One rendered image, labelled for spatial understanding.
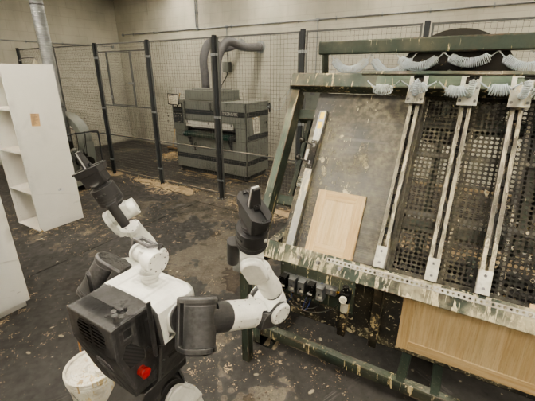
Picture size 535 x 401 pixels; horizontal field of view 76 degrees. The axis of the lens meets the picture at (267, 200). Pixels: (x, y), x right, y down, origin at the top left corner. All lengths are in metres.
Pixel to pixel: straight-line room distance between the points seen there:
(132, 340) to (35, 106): 4.33
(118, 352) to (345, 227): 1.56
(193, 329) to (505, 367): 2.00
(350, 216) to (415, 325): 0.81
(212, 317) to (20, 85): 4.40
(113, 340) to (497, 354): 2.12
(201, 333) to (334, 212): 1.46
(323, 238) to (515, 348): 1.21
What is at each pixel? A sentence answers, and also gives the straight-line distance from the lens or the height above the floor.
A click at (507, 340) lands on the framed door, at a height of 0.56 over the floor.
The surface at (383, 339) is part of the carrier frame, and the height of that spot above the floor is 0.25.
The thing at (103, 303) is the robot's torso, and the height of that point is 1.36.
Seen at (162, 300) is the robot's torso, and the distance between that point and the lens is 1.06.
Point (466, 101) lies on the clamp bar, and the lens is 2.29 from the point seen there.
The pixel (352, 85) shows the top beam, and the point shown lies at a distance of 2.45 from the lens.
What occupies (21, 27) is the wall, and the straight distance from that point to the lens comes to 10.07.
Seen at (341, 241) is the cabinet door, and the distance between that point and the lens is 2.22.
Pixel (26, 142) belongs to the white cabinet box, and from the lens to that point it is 5.12.
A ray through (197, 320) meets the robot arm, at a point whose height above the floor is 1.35.
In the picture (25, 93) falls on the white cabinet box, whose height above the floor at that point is 1.73.
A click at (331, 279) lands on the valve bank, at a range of 2.20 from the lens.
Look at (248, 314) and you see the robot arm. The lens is 1.10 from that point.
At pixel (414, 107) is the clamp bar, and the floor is 1.76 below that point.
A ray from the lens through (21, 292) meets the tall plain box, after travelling 3.79.
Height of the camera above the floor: 1.97
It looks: 21 degrees down
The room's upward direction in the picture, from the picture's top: straight up
